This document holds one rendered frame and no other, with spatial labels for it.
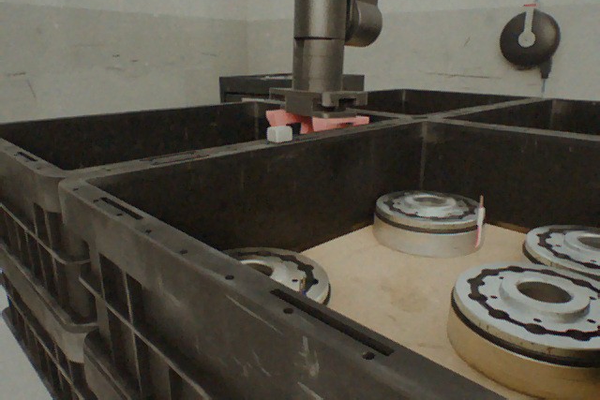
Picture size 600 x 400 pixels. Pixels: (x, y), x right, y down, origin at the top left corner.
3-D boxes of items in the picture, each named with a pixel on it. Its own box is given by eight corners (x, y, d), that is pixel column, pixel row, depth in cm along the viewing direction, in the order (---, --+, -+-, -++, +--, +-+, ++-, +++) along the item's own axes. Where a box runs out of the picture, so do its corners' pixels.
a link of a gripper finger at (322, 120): (324, 170, 59) (328, 94, 57) (367, 181, 54) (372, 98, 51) (281, 176, 55) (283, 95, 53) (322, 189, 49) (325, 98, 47)
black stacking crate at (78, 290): (76, 350, 31) (52, 187, 28) (-18, 232, 52) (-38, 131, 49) (411, 215, 58) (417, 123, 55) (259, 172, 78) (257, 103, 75)
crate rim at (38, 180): (53, 216, 28) (48, 179, 28) (-37, 148, 49) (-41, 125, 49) (418, 138, 55) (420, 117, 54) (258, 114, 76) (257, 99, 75)
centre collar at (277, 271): (236, 306, 27) (235, 297, 27) (199, 275, 31) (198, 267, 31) (304, 283, 30) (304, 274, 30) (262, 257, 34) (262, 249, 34)
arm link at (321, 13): (283, -20, 50) (329, -23, 47) (320, -9, 55) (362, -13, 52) (282, 48, 51) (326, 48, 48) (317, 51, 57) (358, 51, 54)
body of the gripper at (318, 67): (309, 102, 59) (311, 42, 58) (368, 110, 52) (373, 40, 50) (267, 104, 55) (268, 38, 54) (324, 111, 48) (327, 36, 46)
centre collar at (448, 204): (433, 217, 42) (434, 211, 42) (392, 204, 45) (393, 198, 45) (467, 207, 45) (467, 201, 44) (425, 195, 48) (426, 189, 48)
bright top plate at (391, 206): (439, 238, 38) (440, 231, 38) (354, 207, 46) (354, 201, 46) (506, 214, 44) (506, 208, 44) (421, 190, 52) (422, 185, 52)
